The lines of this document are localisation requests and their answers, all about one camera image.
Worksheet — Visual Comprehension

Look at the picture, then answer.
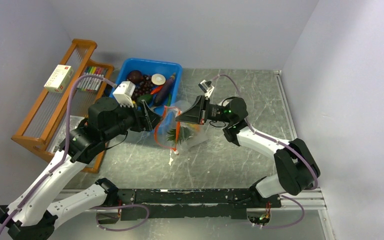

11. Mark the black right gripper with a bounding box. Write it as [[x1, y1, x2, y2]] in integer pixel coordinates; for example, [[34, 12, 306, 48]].
[[175, 95, 233, 125]]

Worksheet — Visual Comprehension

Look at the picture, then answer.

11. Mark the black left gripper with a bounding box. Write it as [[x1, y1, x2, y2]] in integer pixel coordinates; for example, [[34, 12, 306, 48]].
[[103, 98, 163, 142]]

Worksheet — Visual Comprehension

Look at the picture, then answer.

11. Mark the orange toy pineapple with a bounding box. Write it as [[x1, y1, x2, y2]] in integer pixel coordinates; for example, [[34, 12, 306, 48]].
[[166, 123, 201, 144]]

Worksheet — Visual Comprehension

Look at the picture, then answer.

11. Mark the clear zip top bag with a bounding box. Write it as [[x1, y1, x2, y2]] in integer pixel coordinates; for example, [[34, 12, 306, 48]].
[[153, 100, 209, 155]]

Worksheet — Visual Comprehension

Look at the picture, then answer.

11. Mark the dark red toy fruit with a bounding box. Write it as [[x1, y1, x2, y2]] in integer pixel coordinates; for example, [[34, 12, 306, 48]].
[[126, 70, 144, 85]]

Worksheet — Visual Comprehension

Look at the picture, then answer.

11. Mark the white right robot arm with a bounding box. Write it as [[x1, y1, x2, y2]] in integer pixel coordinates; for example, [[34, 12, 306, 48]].
[[175, 95, 320, 207]]

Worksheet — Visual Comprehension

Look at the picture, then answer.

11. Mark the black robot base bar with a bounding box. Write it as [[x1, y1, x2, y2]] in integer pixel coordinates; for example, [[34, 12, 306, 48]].
[[84, 177, 282, 222]]

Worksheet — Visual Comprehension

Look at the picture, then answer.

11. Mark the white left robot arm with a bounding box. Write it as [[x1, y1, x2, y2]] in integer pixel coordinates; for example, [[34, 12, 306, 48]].
[[0, 97, 162, 240]]

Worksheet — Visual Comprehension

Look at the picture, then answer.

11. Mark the green toy lime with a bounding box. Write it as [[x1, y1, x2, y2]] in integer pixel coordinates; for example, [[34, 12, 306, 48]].
[[135, 94, 154, 106]]

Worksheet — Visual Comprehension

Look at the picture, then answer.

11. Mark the green toy pepper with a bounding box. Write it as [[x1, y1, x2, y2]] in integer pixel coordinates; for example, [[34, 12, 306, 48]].
[[166, 94, 172, 107]]

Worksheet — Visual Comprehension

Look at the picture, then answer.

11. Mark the purple toy eggplant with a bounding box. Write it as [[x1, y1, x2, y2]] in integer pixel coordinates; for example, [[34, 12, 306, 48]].
[[153, 73, 176, 107]]

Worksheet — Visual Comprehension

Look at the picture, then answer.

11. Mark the orange toy carrot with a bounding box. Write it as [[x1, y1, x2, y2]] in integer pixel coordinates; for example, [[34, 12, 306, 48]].
[[150, 85, 163, 95]]

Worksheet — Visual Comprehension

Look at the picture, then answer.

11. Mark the dark toy grape bunch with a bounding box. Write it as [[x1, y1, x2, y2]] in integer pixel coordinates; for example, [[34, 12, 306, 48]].
[[131, 75, 154, 101]]

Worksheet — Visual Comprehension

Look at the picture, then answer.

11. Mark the blue plastic bin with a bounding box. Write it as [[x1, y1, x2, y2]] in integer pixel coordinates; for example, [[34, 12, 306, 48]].
[[110, 58, 183, 134]]

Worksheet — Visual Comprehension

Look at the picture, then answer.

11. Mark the coloured marker set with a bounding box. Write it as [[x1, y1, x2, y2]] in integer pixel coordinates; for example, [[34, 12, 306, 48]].
[[76, 66, 108, 92]]

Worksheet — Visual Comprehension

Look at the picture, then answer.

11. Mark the white cardboard box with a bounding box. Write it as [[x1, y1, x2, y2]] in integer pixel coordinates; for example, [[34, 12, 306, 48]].
[[43, 64, 74, 93]]

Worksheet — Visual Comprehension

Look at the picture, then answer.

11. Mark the wooden shelf rack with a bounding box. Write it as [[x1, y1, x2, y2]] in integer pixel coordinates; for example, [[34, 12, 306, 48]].
[[11, 38, 114, 162]]

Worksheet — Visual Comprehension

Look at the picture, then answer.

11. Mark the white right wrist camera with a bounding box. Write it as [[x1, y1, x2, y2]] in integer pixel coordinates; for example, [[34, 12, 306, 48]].
[[198, 79, 215, 99]]

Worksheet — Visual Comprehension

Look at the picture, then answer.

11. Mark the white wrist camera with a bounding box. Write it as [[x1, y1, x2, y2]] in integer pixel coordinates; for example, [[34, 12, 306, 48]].
[[198, 79, 215, 99], [113, 81, 136, 108]]

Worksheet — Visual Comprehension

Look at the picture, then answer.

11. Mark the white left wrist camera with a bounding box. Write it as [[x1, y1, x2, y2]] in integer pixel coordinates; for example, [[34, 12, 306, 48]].
[[113, 81, 136, 108]]

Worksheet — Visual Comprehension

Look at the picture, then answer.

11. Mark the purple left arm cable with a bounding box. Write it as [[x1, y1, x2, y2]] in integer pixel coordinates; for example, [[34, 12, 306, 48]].
[[0, 74, 151, 240]]

